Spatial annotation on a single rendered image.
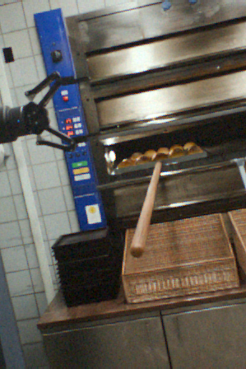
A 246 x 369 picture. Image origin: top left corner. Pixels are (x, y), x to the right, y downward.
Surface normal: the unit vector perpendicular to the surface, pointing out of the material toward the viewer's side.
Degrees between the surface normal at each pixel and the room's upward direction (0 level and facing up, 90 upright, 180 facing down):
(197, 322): 90
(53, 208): 90
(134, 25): 94
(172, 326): 90
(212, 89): 70
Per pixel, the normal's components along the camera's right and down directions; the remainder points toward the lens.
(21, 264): -0.09, 0.12
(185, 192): -0.15, -0.22
